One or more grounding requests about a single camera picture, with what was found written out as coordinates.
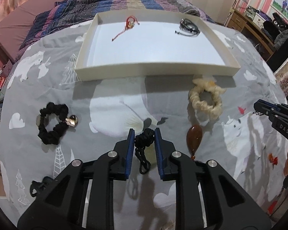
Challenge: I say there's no grey polar bear bedsheet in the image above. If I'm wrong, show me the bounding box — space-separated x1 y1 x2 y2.
0 17 288 230

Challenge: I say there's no cream fluffy scrunchie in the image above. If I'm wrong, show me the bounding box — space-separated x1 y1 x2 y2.
188 78 226 121

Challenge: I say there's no striped purple blue quilt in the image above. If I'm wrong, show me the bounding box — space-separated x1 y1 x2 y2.
19 0 215 51

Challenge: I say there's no black hair claw clip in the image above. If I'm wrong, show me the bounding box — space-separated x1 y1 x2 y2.
30 176 53 198

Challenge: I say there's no black bag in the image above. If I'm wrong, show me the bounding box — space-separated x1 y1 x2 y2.
262 12 288 44

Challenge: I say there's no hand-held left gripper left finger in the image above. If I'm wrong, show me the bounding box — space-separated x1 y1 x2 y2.
17 128 136 230

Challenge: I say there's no wooden desk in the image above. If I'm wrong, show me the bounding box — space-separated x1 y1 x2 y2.
227 8 276 60

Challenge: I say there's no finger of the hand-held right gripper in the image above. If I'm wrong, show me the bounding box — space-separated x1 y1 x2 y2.
254 99 279 117

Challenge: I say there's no brown pendant black cord necklace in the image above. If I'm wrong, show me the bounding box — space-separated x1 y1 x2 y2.
134 125 203 175

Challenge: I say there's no red string bracelet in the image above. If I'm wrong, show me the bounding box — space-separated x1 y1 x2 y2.
112 16 140 41

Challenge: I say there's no pink padded headboard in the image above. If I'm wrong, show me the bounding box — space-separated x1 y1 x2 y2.
0 0 70 63

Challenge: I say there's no black scrunchie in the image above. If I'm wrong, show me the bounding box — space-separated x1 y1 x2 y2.
36 102 78 145

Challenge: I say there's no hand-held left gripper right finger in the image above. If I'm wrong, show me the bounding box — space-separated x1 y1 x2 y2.
154 127 271 230

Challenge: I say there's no white cardboard tray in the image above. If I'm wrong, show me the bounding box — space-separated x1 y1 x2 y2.
75 10 240 81

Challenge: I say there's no black cord bracelet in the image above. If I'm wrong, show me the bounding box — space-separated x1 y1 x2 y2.
175 18 201 37

